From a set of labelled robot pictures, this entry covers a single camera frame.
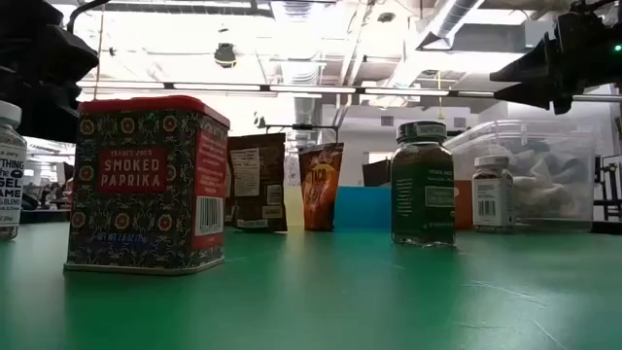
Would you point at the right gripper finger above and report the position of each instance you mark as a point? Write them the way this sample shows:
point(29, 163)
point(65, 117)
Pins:
point(544, 96)
point(534, 65)

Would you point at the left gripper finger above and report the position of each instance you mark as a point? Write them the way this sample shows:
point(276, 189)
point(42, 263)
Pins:
point(51, 114)
point(68, 58)

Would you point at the white cap seasoning jar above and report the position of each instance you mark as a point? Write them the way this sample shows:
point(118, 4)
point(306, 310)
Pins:
point(10, 185)
point(493, 199)

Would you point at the smoked paprika tin red lid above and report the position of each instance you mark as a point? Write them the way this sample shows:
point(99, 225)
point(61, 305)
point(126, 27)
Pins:
point(136, 194)

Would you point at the green label spice jar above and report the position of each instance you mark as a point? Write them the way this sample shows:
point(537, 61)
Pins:
point(423, 194)

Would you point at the taco seasoning mix pouch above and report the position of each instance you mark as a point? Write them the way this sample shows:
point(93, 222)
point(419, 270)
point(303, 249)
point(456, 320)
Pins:
point(321, 194)
point(257, 194)

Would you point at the clear plastic storage bin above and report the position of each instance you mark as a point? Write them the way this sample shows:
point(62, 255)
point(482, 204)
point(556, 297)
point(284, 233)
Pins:
point(554, 146)

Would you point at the grey cloth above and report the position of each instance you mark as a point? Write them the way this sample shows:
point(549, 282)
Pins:
point(549, 189)

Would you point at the black rack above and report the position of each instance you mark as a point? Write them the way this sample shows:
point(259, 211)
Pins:
point(610, 201)

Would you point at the round black ceiling device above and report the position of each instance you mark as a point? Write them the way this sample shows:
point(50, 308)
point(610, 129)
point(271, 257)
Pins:
point(225, 55)

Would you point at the dark brown box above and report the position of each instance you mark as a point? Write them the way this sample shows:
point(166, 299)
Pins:
point(376, 174)

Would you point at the blue plastic bin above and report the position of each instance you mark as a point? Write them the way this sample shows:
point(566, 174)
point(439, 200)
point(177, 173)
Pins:
point(362, 209)

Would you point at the long light bar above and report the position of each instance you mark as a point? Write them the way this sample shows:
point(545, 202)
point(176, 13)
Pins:
point(311, 89)

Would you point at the silver air duct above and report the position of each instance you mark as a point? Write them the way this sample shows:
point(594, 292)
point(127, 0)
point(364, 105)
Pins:
point(452, 19)

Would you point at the black horizontal bracket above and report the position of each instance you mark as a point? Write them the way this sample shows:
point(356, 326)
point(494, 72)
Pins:
point(301, 127)

